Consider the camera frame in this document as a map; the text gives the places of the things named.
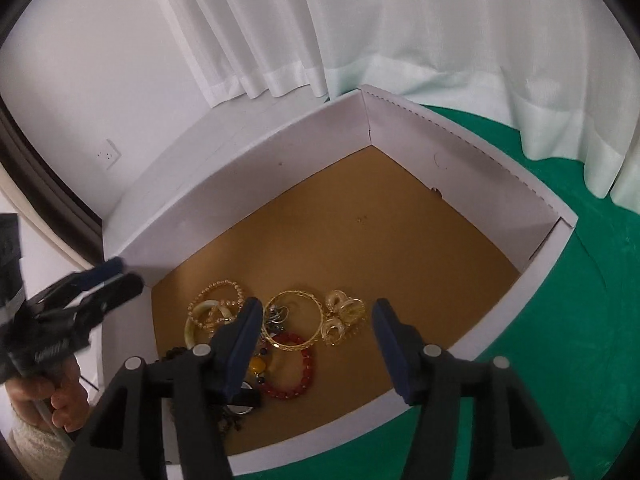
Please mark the dark door frame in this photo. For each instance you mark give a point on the dark door frame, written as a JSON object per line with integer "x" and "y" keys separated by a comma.
{"x": 45, "y": 175}

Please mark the person's left hand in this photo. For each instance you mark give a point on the person's left hand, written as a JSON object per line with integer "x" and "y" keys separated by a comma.
{"x": 65, "y": 400}

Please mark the white cardboard box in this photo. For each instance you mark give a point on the white cardboard box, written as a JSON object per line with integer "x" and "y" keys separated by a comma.
{"x": 300, "y": 200}

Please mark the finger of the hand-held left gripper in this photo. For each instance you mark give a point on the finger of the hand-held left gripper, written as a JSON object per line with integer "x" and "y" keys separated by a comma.
{"x": 102, "y": 270}
{"x": 112, "y": 292}

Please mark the white curtain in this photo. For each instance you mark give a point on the white curtain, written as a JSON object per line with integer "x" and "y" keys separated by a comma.
{"x": 400, "y": 35}

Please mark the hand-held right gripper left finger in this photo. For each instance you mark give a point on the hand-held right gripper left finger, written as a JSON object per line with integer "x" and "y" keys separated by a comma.
{"x": 242, "y": 350}

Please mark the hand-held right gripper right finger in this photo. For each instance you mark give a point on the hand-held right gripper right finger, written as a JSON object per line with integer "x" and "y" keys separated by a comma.
{"x": 395, "y": 350}

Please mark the white wall socket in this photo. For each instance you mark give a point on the white wall socket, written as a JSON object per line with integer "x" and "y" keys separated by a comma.
{"x": 109, "y": 154}

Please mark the person's left forearm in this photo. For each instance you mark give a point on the person's left forearm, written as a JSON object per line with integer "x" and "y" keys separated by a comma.
{"x": 27, "y": 447}

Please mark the thin gold bangle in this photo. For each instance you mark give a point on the thin gold bangle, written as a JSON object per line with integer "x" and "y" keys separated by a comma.
{"x": 320, "y": 317}

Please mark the cream white bangle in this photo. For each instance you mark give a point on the cream white bangle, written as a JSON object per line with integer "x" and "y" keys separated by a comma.
{"x": 192, "y": 320}

